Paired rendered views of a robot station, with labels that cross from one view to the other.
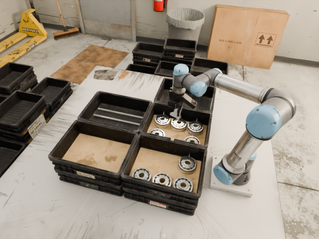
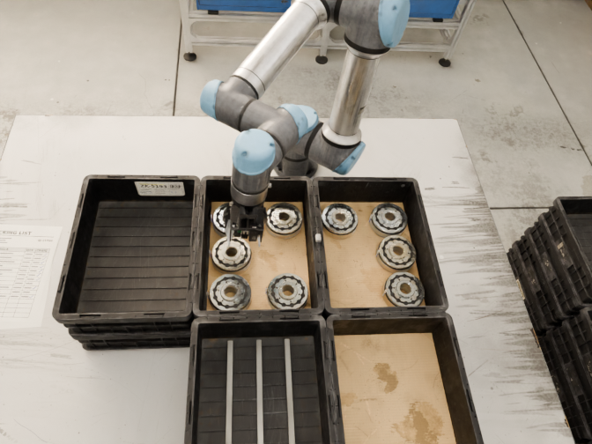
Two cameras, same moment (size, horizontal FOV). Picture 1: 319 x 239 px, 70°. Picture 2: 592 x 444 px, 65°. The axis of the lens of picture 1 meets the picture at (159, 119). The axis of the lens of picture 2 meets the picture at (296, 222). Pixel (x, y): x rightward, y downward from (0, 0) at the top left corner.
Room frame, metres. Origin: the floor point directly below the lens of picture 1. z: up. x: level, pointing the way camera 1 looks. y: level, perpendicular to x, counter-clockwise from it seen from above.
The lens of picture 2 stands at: (1.15, 0.46, 1.93)
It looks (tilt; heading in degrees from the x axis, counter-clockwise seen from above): 57 degrees down; 246
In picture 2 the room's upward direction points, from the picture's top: 9 degrees clockwise
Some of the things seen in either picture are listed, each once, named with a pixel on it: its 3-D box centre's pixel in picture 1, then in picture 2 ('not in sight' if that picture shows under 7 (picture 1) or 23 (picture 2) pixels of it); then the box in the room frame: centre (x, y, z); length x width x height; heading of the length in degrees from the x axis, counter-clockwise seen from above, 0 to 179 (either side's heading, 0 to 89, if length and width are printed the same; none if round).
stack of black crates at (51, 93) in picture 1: (52, 102); not in sight; (1.82, 1.14, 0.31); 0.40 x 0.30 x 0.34; 168
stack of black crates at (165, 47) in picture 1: (178, 60); not in sight; (2.72, -0.21, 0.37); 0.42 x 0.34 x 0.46; 78
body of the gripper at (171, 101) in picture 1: (176, 98); (247, 212); (1.03, -0.09, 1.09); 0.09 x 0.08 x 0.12; 77
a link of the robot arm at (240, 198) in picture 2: (179, 87); (250, 187); (1.02, -0.10, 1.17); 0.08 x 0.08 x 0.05
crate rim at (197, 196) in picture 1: (166, 162); (374, 240); (0.70, -0.05, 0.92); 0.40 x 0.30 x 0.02; 77
